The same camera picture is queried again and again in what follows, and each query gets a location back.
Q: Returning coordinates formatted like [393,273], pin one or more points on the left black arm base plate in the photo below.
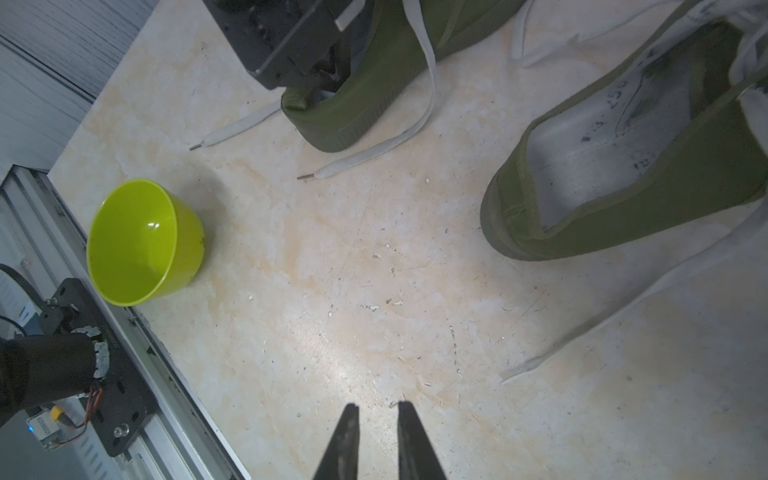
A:
[126,402]

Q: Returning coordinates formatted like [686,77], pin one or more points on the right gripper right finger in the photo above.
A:
[417,459]

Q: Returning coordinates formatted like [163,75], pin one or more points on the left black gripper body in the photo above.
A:
[286,43]

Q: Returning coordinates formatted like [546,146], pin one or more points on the lime green bowl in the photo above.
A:
[144,243]

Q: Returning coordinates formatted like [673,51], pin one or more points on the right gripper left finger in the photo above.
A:
[341,458]

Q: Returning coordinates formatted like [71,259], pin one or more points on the olive green shoe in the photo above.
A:
[395,42]
[676,132]

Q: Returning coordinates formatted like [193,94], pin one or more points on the aluminium front rail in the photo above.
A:
[42,245]

